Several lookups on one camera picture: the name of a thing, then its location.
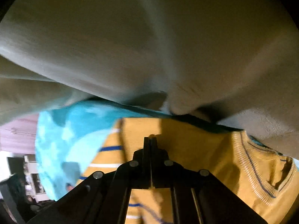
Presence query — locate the mustard yellow striped sweater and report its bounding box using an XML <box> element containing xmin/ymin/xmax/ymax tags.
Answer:
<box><xmin>82</xmin><ymin>118</ymin><xmax>298</xmax><ymax>223</ymax></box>

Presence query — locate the turquoise cartoon plush blanket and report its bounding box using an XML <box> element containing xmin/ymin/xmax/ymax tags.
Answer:
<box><xmin>35</xmin><ymin>100</ymin><xmax>169</xmax><ymax>200</ymax></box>

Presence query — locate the dark furniture in background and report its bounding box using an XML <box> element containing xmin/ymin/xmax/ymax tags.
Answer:
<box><xmin>1</xmin><ymin>157</ymin><xmax>54</xmax><ymax>223</ymax></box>

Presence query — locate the beige bed sheet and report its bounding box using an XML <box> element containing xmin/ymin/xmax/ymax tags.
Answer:
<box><xmin>1</xmin><ymin>0</ymin><xmax>298</xmax><ymax>158</ymax></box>

